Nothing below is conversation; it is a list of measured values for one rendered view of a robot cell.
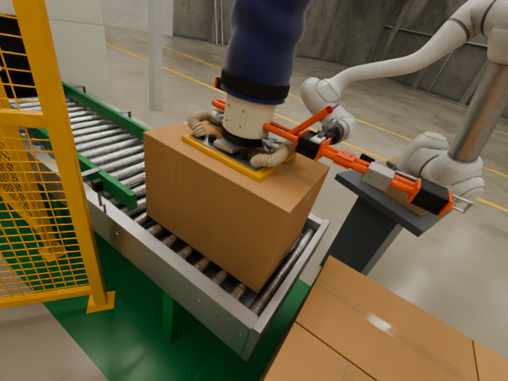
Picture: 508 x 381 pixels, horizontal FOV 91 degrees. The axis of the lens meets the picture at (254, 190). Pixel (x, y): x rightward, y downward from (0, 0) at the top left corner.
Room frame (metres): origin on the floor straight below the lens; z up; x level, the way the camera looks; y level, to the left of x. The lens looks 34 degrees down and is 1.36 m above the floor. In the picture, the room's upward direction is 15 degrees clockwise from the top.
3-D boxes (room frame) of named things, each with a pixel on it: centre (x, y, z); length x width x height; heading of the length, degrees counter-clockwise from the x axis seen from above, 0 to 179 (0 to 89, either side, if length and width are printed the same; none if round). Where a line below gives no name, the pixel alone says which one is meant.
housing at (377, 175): (0.67, -0.34, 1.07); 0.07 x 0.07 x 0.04; 65
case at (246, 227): (0.85, 0.08, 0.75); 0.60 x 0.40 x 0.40; 66
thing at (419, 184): (0.61, -0.46, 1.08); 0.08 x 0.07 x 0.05; 65
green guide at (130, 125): (1.59, 1.02, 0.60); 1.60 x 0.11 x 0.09; 65
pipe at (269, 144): (0.86, 0.09, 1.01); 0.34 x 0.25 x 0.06; 65
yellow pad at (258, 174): (0.78, 0.13, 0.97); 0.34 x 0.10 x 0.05; 65
